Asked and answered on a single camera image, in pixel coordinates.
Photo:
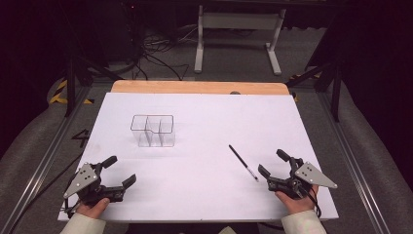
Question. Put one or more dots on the person's left hand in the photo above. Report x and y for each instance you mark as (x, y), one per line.
(94, 209)

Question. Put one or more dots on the yellow black floor tape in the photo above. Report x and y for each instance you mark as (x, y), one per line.
(60, 96)

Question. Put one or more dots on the white metal stand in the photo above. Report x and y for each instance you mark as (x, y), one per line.
(240, 21)

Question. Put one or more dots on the black pen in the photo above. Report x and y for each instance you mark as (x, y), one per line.
(243, 162)

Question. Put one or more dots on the aluminium floor rail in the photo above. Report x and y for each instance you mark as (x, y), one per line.
(42, 162)
(354, 162)

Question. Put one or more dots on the person's right hand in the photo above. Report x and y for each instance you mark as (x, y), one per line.
(298, 205)

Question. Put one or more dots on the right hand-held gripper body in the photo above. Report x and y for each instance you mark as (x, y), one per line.
(312, 177)

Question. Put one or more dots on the clear acrylic organizer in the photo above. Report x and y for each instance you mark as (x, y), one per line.
(156, 131)

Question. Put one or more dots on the white table sheet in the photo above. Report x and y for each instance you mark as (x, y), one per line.
(201, 130)

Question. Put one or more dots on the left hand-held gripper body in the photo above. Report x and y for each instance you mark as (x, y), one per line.
(85, 182)

